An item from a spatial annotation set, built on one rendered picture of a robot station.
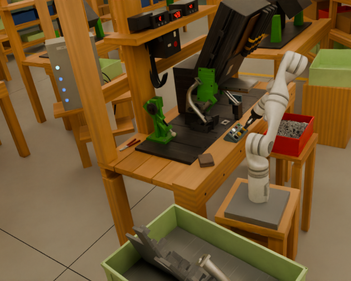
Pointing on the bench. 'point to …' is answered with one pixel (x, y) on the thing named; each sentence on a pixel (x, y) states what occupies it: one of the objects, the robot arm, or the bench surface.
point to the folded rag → (205, 160)
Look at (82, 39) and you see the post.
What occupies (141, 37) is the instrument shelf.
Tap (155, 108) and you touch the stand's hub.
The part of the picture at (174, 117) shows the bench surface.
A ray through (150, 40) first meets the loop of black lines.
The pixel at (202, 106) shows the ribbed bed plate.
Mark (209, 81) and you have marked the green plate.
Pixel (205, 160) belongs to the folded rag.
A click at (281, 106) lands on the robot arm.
